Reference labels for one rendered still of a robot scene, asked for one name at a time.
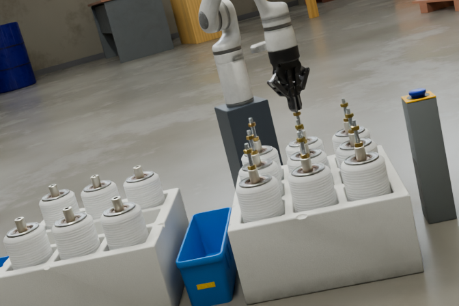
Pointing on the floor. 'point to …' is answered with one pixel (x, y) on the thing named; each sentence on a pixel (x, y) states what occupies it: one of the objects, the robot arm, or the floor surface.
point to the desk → (132, 24)
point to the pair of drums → (14, 59)
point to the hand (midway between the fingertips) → (294, 102)
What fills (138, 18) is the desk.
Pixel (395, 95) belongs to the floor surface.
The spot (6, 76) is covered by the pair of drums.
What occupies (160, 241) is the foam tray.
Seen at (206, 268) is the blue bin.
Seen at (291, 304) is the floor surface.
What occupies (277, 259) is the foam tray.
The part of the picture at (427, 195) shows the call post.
